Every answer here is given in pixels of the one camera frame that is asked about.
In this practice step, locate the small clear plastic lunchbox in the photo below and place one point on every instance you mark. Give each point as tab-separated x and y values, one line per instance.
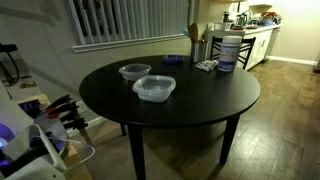
134	70

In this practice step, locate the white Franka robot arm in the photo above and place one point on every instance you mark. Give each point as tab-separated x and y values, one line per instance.
20	166

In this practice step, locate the large clear plastic lunchbox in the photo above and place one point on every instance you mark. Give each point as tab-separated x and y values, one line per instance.
154	87

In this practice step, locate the blue plastic lid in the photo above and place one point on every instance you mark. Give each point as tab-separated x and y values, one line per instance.
173	59

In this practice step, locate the round black wooden table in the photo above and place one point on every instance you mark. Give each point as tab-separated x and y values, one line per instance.
200	96

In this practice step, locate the metal utensil holder cup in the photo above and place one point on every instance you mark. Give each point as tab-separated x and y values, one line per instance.
199	51

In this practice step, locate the white window sill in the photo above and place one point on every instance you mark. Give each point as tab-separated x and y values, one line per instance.
130	42

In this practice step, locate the wooden spatula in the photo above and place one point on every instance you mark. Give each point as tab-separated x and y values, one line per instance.
193	31

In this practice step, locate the white wipes canister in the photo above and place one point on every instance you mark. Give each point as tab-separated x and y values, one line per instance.
229	55

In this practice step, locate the black dining chair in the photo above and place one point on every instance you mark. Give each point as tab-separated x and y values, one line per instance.
249	50

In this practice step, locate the dark bottle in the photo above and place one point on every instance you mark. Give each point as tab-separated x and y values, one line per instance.
226	16

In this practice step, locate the glass kettle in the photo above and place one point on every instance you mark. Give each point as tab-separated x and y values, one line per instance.
241	19

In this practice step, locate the white kitchen counter cabinet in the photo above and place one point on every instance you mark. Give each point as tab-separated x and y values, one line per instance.
260	43

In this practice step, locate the wooden robot mounting board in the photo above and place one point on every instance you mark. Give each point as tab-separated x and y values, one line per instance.
75	168

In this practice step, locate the blue bowl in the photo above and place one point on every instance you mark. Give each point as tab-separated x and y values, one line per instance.
266	22

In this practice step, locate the black office chair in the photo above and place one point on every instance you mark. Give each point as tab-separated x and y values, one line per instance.
6	48

